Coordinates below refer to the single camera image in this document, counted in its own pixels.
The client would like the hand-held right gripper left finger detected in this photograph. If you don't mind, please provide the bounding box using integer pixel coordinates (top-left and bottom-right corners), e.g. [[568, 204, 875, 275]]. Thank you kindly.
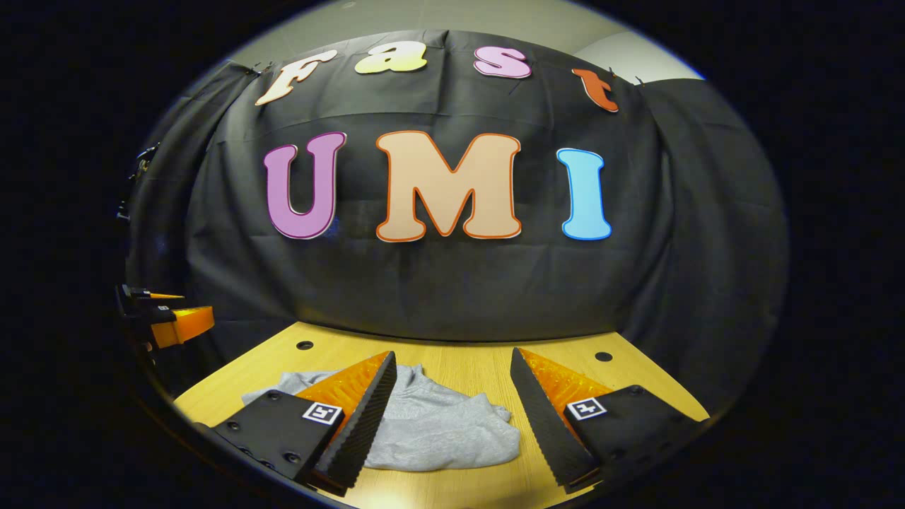
[[212, 350, 398, 496]]

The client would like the grey sweatshirt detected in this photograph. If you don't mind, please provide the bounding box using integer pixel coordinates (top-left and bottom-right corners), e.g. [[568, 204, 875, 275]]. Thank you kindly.
[[242, 364, 522, 472]]

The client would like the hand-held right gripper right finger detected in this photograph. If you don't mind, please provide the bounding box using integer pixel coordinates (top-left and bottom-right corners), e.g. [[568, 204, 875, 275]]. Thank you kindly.
[[510, 346, 710, 493]]

